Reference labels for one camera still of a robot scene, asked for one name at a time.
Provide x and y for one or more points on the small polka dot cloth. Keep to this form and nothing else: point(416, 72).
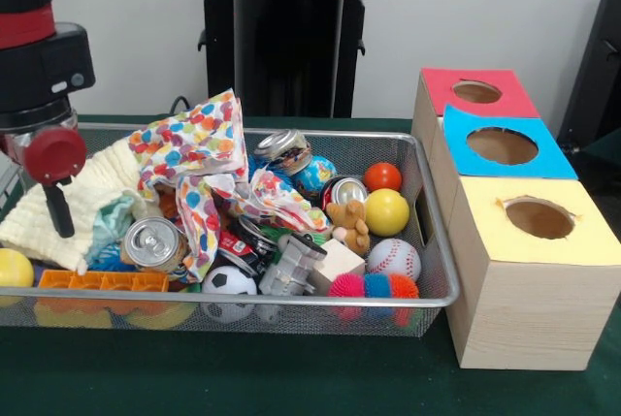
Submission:
point(202, 227)

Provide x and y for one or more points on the silver and blue can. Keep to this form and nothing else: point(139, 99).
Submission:
point(281, 149)

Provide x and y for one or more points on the large polka dot cloth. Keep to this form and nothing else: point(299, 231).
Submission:
point(189, 140)

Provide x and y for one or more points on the crushed silver can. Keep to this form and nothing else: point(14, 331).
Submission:
point(153, 243)

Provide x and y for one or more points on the cream muslin cloth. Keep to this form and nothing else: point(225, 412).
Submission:
point(97, 193)

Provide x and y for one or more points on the red ball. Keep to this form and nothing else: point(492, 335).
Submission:
point(382, 176)

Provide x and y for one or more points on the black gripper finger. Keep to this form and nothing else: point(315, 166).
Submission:
point(60, 210)

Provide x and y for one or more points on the yellow smiley ball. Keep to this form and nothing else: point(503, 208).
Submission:
point(387, 212)

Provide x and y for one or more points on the black and white soccer ball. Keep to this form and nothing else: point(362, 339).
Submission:
point(229, 285)

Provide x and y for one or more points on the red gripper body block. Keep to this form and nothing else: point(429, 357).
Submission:
point(55, 154)

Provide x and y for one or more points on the wooden box with three holes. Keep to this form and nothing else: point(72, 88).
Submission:
point(524, 300)

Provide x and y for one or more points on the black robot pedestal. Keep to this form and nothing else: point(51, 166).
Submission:
point(281, 57)

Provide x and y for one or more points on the black flat panel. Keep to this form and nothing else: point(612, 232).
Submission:
point(597, 67)

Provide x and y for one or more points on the shallow clear bin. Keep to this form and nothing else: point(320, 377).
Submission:
point(291, 325)

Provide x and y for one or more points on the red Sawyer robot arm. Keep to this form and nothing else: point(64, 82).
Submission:
point(29, 57)

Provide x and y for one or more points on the white baseball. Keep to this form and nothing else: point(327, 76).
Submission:
point(394, 259)

